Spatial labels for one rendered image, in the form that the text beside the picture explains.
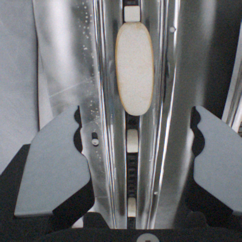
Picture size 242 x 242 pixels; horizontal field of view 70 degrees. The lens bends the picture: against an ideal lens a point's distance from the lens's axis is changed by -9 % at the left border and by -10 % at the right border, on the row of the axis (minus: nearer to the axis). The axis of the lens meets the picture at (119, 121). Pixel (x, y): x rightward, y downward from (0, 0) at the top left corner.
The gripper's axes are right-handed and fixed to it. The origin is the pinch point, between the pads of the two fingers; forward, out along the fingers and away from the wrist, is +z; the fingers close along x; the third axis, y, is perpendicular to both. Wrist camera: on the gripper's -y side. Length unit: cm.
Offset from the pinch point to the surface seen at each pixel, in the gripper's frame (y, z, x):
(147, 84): 1.0, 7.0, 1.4
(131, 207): 21.7, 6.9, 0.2
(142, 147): 9.8, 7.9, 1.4
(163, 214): 30.5, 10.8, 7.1
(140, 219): 27.3, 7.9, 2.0
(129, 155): 12.2, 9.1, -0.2
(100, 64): -1.1, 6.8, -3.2
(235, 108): 1.7, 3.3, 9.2
